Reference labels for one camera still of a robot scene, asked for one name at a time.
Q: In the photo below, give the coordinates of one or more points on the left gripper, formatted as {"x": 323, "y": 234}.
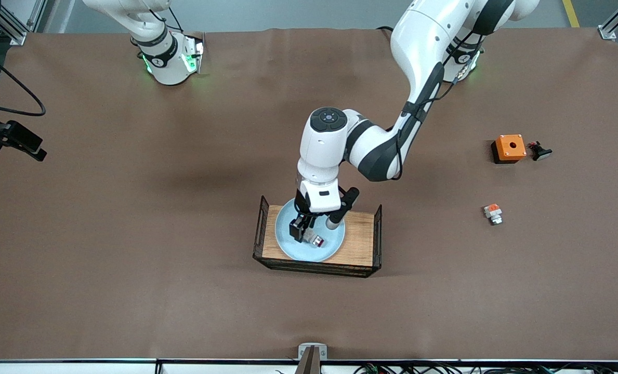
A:
{"x": 302, "y": 204}

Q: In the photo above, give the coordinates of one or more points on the red and white button switch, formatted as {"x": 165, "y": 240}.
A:
{"x": 316, "y": 240}

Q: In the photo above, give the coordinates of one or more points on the light blue round plate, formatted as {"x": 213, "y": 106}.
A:
{"x": 284, "y": 236}

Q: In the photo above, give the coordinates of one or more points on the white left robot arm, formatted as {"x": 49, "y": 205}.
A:
{"x": 423, "y": 41}

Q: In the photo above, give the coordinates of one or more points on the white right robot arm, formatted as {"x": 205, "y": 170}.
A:
{"x": 166, "y": 62}

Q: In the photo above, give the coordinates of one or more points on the black push button head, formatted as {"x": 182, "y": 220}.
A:
{"x": 540, "y": 151}

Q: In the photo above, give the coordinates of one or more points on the wooden tray with mesh sides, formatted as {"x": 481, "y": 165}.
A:
{"x": 358, "y": 234}

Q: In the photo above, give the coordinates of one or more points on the brown table mat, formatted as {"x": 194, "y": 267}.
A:
{"x": 132, "y": 208}

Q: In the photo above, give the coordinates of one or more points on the small orange grey connector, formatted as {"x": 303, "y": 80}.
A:
{"x": 493, "y": 213}

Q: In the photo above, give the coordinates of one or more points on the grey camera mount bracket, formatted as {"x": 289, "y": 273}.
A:
{"x": 312, "y": 354}

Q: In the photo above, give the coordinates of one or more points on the orange button enclosure box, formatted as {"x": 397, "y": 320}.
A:
{"x": 510, "y": 147}

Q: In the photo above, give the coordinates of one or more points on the white table edge rail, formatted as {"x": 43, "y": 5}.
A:
{"x": 80, "y": 368}

